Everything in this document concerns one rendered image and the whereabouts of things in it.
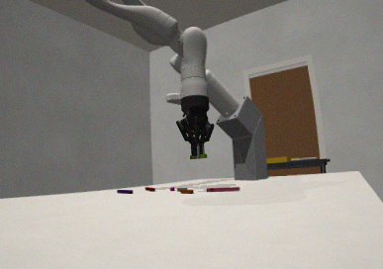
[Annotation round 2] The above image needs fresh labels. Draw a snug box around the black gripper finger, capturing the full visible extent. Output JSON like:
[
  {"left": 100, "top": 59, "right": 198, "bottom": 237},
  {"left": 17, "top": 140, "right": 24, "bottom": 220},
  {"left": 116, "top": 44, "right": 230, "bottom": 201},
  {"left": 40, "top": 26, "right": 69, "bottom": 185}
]
[
  {"left": 176, "top": 115, "right": 200, "bottom": 158},
  {"left": 198, "top": 117, "right": 214, "bottom": 154}
]

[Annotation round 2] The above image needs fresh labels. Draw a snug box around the pink rod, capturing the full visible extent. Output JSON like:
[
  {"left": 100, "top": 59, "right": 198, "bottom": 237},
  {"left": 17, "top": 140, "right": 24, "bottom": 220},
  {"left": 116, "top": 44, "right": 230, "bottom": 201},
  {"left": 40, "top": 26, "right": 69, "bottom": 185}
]
[{"left": 207, "top": 187, "right": 239, "bottom": 192}]

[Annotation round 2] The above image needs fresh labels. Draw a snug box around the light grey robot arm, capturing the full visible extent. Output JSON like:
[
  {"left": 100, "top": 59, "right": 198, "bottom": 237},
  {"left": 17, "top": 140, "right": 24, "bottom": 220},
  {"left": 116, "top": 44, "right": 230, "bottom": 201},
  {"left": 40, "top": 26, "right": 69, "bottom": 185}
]
[{"left": 86, "top": 0, "right": 239, "bottom": 118}]

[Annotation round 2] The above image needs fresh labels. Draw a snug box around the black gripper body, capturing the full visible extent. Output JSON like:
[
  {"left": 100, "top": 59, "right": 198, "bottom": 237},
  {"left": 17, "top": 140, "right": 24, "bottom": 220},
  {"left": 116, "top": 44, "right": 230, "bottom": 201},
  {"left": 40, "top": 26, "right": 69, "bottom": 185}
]
[{"left": 181, "top": 95, "right": 209, "bottom": 132}]

